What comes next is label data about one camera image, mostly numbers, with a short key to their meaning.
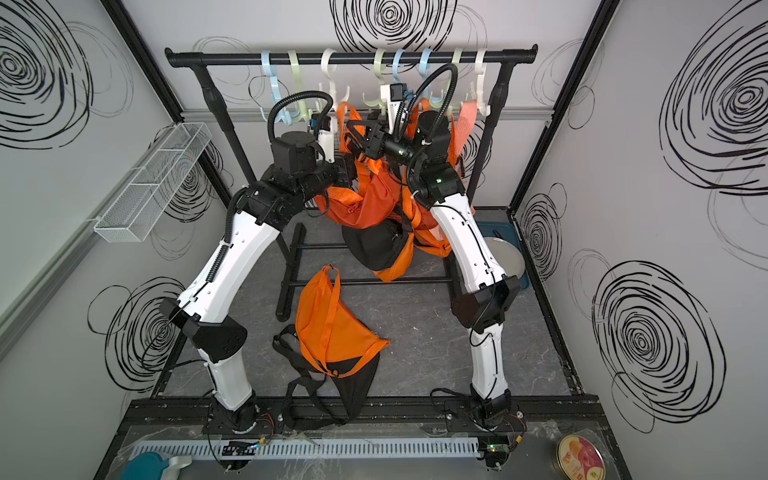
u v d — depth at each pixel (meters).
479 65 0.52
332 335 0.84
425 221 0.72
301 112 0.95
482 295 0.50
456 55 0.52
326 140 0.57
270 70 0.52
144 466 0.64
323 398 0.77
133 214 0.73
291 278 0.97
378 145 0.57
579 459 0.65
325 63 0.52
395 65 0.52
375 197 0.69
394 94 0.56
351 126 0.62
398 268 0.82
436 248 0.88
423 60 0.52
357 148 0.63
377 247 0.81
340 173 0.60
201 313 0.44
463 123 0.62
